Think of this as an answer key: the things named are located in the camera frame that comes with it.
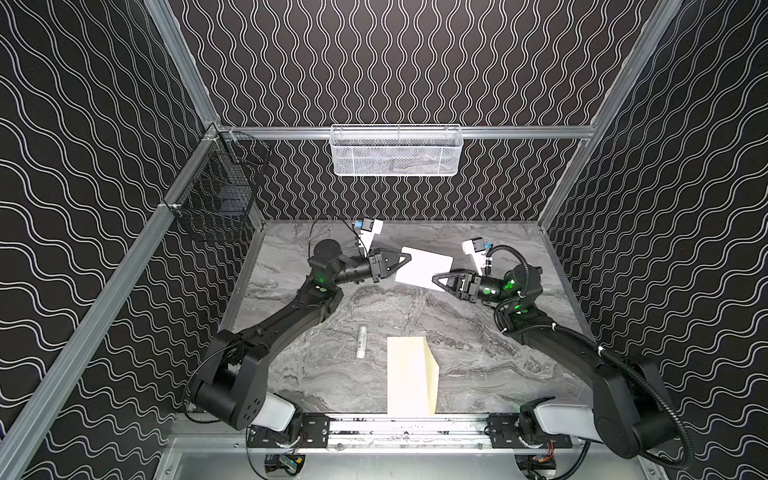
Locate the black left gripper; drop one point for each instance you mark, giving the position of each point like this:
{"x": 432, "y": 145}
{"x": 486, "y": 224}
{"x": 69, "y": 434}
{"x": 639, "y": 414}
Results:
{"x": 372, "y": 266}

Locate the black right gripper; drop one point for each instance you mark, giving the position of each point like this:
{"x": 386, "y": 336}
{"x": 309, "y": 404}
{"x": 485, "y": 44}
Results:
{"x": 469, "y": 284}

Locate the white paper letter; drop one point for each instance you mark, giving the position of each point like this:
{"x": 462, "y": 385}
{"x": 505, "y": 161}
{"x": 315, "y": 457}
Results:
{"x": 422, "y": 267}

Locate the cream envelope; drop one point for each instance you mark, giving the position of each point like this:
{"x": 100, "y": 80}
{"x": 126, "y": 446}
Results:
{"x": 412, "y": 378}

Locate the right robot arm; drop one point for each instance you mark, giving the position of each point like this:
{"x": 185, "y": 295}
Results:
{"x": 632, "y": 414}

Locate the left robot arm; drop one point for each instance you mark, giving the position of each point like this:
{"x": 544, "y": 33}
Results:
{"x": 231, "y": 382}

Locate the white glue stick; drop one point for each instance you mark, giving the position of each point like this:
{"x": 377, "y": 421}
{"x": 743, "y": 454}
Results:
{"x": 361, "y": 342}

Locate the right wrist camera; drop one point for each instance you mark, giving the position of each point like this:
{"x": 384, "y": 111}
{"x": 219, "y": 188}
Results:
{"x": 477, "y": 249}

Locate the white wire mesh basket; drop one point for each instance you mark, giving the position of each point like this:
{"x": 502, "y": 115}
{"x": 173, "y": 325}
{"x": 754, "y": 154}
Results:
{"x": 390, "y": 150}

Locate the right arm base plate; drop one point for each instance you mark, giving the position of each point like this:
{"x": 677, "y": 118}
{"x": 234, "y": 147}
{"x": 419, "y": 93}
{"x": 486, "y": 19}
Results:
{"x": 521, "y": 431}

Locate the black wire basket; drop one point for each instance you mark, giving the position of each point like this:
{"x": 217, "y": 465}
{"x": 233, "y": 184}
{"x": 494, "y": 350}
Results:
{"x": 218, "y": 203}

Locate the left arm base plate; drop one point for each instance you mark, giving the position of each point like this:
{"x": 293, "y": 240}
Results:
{"x": 310, "y": 431}

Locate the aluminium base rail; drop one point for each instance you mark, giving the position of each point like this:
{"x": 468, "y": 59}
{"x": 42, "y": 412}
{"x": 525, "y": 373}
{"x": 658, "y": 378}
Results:
{"x": 359, "y": 433}

